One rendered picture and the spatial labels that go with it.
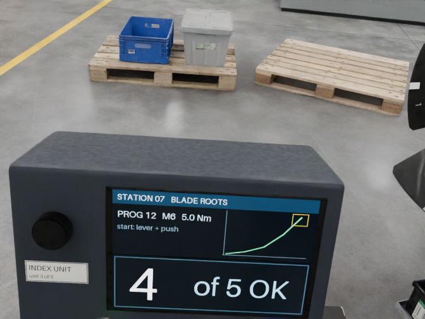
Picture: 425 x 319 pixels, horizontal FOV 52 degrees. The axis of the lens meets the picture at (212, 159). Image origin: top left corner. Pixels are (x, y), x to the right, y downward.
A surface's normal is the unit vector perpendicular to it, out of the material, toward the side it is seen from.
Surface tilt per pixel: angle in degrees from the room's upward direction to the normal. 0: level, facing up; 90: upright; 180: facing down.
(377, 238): 0
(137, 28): 89
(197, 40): 95
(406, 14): 90
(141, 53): 90
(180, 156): 15
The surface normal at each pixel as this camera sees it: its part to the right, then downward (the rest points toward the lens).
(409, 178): -0.68, -0.22
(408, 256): 0.07, -0.84
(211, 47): -0.02, 0.62
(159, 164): 0.07, -0.95
